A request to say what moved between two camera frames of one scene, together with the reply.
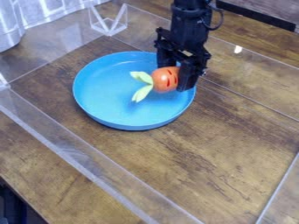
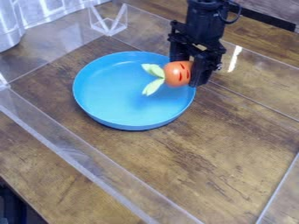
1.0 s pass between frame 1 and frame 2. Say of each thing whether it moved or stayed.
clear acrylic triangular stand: stayed
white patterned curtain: stayed
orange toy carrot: moved
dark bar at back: stayed
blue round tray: stayed
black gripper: moved
